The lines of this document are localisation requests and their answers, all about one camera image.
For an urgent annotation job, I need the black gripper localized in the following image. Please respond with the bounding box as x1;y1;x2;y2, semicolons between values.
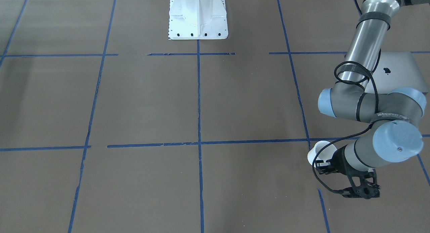
314;146;348;175

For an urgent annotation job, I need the white plastic cup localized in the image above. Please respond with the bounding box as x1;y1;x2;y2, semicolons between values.
307;141;337;167

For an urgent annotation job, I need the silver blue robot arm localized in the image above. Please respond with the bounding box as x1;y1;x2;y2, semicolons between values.
318;0;429;175

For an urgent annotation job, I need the silver closed laptop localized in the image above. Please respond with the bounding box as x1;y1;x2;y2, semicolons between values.
373;51;429;94

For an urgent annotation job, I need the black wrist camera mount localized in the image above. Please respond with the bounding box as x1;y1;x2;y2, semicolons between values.
341;169;380;199

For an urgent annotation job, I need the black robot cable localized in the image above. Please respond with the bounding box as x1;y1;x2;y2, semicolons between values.
312;0;382;195

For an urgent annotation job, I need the white pedestal column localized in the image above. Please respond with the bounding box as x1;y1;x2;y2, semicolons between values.
168;0;229;40

